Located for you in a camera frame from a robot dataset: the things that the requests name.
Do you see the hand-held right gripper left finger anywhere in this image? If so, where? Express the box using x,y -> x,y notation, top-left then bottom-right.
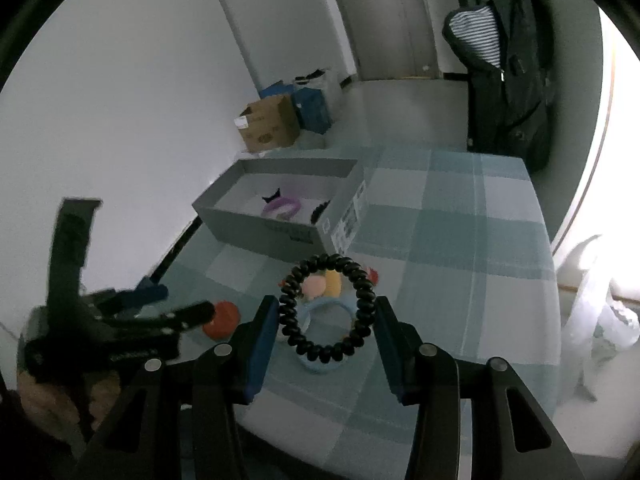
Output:
75,295 -> 279,480

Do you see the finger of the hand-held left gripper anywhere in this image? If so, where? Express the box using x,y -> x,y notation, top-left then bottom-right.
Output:
100,276 -> 169,317
107,301 -> 217,334

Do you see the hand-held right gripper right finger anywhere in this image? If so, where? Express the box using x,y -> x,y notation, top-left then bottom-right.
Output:
374,296 -> 586,480

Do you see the orange plush hair accessory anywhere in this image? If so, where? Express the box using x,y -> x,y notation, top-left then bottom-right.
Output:
202,301 -> 242,339

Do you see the black spiral hair tie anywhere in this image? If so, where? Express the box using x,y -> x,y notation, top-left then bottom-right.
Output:
277,253 -> 377,363

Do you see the light blue hair ring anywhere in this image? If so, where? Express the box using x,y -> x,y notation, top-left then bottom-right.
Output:
294,297 -> 373,376

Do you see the grey cardboard box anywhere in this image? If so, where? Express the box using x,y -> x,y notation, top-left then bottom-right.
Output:
192,158 -> 372,263

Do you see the person's left hand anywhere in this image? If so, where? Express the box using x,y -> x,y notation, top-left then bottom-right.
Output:
16,371 -> 124,444

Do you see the plaid tablecloth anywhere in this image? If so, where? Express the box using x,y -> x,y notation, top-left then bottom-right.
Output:
155,145 -> 561,466

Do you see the brown cardboard box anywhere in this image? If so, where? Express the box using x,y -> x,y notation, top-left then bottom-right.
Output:
235,95 -> 301,153

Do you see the translucent plastic bag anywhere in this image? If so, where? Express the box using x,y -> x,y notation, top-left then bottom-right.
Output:
560,235 -> 640,403

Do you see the blue box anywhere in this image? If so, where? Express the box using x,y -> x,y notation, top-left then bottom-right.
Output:
292,87 -> 333,135

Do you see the blue bag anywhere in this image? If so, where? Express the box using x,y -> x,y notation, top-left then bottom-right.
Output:
260,80 -> 294,102

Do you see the white plastic bag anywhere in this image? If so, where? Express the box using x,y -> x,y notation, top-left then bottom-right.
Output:
294,67 -> 343,111

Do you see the grey door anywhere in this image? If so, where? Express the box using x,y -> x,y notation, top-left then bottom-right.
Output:
325,0 -> 443,81

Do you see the purple hair tie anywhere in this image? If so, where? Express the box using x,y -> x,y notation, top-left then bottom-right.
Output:
262,196 -> 303,221

